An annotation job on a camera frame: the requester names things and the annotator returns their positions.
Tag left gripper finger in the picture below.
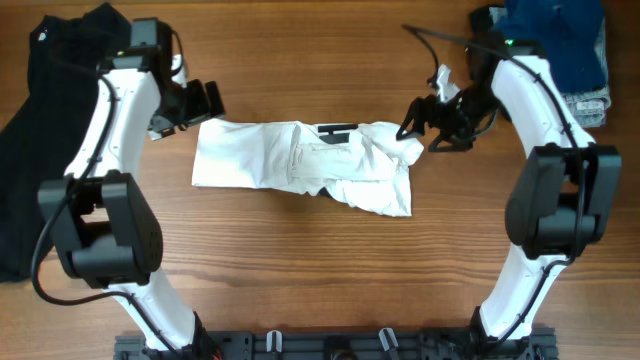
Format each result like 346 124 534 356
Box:
205 81 226 118
185 79 210 125

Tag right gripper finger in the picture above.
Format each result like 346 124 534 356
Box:
396 97 435 140
428 133 474 152

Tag white t-shirt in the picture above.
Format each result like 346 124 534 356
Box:
192 118 424 217

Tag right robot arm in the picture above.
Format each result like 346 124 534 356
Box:
396 38 621 352

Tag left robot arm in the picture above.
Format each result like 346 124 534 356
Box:
31 42 223 359

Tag dark folded garment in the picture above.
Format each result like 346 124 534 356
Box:
468 5 507 48

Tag folded light denim jeans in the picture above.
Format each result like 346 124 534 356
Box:
562 20 611 128

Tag blue folded shirt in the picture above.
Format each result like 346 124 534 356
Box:
494 0 607 93

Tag black garment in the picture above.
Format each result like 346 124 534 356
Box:
1 3 131 282

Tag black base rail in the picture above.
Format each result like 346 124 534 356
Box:
113 327 559 360

